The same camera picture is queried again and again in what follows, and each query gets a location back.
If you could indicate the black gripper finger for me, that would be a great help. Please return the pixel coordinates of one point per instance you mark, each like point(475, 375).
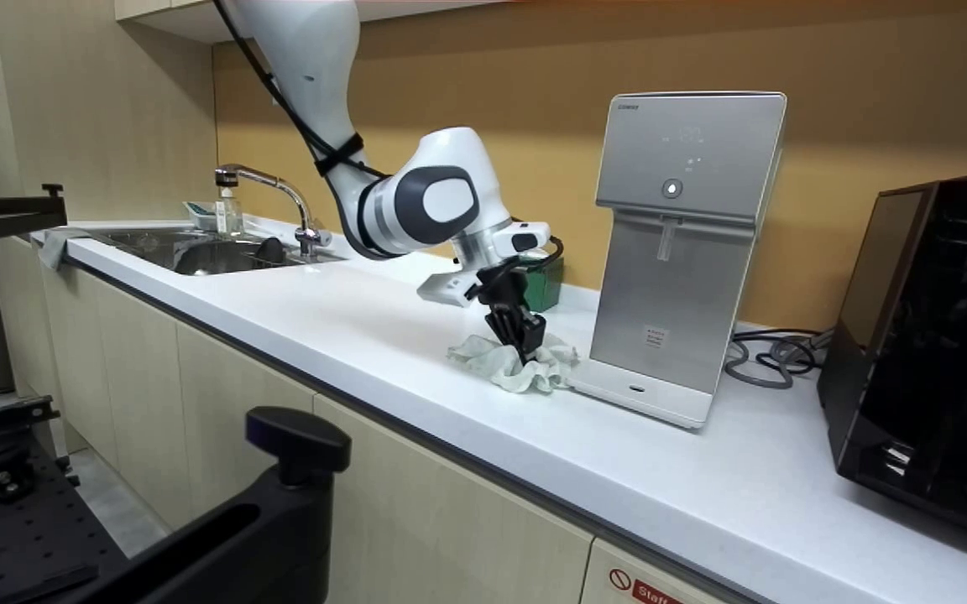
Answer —
point(530, 332)
point(516, 341)

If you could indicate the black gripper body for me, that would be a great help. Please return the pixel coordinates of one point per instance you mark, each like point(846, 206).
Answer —
point(501, 292)

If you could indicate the white towel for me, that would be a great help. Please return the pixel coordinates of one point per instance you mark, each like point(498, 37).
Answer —
point(501, 367)

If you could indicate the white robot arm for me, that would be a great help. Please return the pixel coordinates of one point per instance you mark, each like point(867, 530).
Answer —
point(448, 189)

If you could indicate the green tissue box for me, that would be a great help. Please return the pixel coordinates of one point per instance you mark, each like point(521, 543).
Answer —
point(540, 283)

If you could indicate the chrome sink faucet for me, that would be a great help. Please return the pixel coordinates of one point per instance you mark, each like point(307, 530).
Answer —
point(307, 231)

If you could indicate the silver water dispenser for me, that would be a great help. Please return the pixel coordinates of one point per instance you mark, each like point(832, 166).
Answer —
point(687, 175)

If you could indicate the clear soap bottle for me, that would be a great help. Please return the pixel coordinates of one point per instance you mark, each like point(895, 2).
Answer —
point(226, 213)

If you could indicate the red warning sticker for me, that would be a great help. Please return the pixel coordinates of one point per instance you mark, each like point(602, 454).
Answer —
point(635, 590)

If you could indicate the stainless steel sink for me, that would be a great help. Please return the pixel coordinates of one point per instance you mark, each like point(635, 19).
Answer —
point(192, 253)

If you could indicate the black microwave oven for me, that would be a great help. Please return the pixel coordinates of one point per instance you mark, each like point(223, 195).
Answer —
point(895, 378)

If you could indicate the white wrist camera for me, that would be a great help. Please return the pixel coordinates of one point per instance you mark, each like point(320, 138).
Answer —
point(448, 287)

